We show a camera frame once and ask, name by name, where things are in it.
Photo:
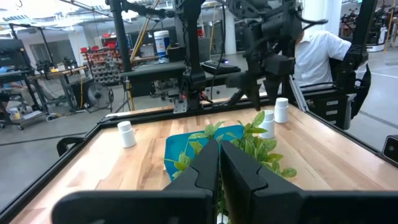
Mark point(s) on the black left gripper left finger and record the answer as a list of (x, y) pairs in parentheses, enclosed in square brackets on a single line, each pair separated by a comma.
[(186, 205)]

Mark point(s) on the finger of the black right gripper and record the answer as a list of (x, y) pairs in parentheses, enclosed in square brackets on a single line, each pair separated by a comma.
[(255, 96), (274, 90)]

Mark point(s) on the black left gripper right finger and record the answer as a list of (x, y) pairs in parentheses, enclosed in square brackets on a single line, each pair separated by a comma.
[(248, 199)]

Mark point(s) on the white pill bottle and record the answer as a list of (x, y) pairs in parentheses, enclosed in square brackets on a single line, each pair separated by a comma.
[(127, 135), (269, 126), (281, 110)]

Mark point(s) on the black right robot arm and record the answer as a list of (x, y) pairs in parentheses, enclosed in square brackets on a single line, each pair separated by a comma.
[(193, 46)]

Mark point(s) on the blue plastic basket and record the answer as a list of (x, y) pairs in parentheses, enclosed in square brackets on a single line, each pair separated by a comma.
[(178, 141)]

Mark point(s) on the silver aluminium extrusion bar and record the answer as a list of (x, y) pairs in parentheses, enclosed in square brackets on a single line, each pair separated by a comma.
[(298, 93)]

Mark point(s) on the black keyboard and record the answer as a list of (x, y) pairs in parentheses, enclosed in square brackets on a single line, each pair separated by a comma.
[(219, 68)]

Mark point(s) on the green plant in white pot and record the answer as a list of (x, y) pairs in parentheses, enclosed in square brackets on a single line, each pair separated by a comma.
[(258, 146)]

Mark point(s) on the person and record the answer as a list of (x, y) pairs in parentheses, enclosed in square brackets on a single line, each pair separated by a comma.
[(317, 59)]

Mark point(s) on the black drawer cabinet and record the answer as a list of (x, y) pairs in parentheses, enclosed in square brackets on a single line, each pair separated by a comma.
[(329, 107)]

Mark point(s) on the black office chair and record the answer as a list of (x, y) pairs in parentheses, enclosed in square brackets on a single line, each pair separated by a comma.
[(363, 90)]

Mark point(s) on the white tub with blue label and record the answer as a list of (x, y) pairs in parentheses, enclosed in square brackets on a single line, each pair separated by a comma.
[(161, 43)]

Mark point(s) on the black office desk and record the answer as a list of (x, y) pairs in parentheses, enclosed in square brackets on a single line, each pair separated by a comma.
[(149, 70)]

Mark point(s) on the black floor fan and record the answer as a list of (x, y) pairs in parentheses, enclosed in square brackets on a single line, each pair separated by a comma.
[(99, 96)]

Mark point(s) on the red and grey bin rack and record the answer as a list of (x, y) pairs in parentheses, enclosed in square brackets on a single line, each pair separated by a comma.
[(104, 68)]

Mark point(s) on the wood-topped workbench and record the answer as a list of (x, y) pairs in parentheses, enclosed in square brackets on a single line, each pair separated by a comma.
[(59, 73)]

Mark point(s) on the black equipment cart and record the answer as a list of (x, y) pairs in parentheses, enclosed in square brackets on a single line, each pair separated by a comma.
[(12, 56)]

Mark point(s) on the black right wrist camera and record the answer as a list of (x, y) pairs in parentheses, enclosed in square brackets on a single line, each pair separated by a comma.
[(278, 64)]

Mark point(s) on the small black camera box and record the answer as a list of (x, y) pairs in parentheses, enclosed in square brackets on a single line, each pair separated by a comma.
[(391, 149)]

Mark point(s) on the black clamp bracket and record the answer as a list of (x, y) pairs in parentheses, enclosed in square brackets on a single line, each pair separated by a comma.
[(63, 142)]

